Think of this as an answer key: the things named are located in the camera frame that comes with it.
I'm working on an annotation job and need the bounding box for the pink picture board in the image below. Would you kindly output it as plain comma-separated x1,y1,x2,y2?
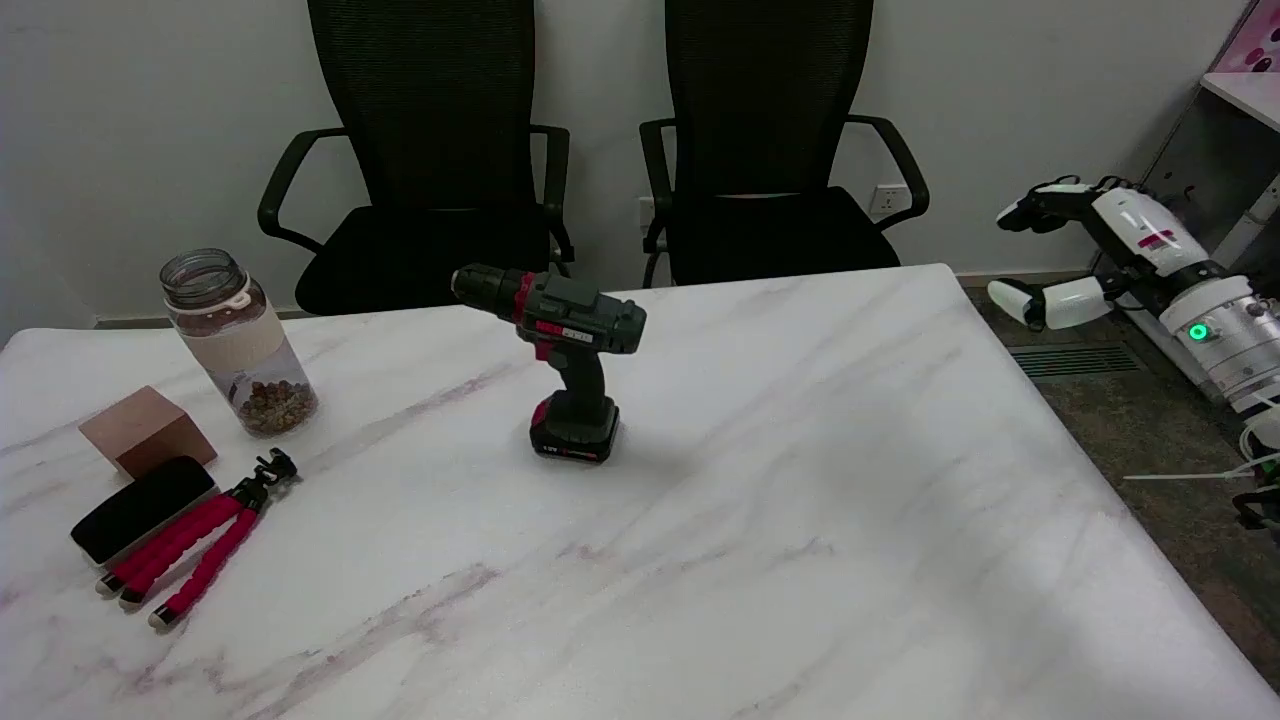
1212,0,1280,74

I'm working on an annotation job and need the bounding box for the clear jar with nuts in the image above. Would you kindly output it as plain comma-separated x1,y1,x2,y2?
160,248,320,439

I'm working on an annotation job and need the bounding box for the dark floor vent grille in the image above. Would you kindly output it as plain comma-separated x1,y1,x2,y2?
1008,343,1142,380

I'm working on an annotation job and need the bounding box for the black whiteboard eraser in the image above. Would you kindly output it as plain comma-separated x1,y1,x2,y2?
70,456,219,567

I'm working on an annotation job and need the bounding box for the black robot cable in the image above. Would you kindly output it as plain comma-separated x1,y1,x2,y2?
1233,485,1280,533

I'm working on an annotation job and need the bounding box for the white desk with owl panel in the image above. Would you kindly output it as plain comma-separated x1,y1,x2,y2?
1090,72,1280,401

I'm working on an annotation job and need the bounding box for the red flexible mini tripod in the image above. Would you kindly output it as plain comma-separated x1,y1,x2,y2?
95,448,300,631

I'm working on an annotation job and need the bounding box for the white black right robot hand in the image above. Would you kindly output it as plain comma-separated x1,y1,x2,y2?
988,176,1228,332

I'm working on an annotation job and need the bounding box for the brown wooden block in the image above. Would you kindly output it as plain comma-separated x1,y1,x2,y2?
78,386,218,480

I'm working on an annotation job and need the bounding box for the dark grey red power screwdriver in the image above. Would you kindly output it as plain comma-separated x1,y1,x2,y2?
450,263,648,465

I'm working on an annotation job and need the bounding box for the black mesh office chair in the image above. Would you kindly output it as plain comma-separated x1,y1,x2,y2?
257,0,577,317
638,0,931,290

